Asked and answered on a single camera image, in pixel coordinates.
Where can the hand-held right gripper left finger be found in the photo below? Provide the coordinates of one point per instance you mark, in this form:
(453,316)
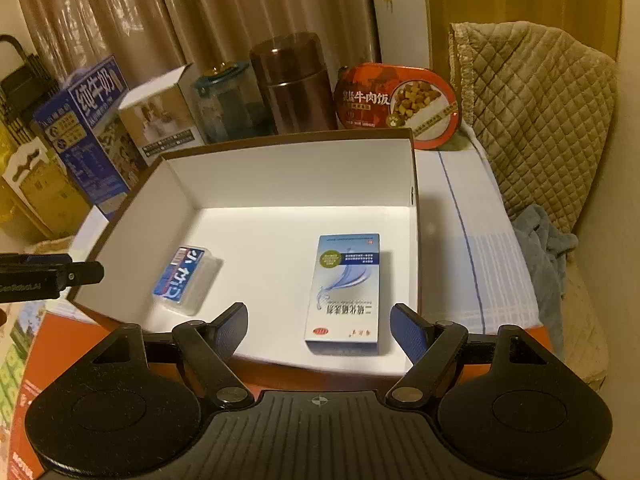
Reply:
(234,321)

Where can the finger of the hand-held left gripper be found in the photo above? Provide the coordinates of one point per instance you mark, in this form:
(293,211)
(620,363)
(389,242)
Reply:
(35,259)
(80,273)

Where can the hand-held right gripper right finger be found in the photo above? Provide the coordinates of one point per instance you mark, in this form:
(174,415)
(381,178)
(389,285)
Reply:
(406,330)

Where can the brown cardboard box white inside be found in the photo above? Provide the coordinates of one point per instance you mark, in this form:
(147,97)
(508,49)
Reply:
(280,180)

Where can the small blue plastic-wrapped packet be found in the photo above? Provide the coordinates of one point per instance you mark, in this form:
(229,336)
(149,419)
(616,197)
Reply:
(185,280)

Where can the red cardboard sheet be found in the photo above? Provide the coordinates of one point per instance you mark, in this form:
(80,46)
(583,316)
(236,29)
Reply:
(55,345)

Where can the blue white medicine box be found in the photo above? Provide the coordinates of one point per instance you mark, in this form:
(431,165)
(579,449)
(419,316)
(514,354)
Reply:
(345,290)

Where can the green printed paper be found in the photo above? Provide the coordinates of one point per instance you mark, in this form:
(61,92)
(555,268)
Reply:
(12,360)

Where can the white blue-striped cloth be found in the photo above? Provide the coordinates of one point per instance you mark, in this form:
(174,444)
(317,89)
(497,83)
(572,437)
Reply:
(480,210)

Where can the blue milk carton box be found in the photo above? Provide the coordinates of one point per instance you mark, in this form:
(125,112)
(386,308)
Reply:
(85,125)

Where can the grey cloth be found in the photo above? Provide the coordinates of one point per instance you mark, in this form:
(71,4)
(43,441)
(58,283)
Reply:
(545,250)

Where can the dark folding cart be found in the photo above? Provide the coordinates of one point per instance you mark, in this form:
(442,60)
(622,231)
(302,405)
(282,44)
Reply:
(20,85)

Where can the white product box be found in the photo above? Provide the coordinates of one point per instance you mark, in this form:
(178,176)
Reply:
(160,115)

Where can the glass jar teal lid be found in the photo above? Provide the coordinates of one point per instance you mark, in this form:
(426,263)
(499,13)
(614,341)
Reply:
(230,105)

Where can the red instant meal box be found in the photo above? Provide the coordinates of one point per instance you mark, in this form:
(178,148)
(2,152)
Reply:
(370,105)

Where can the brown metal canister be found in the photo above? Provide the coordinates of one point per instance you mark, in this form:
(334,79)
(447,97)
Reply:
(300,90)

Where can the beige quilted cover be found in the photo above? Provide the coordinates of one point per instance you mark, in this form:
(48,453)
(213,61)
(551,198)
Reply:
(540,110)

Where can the beige curtain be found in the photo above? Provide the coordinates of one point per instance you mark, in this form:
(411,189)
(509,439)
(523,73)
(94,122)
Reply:
(125,10)

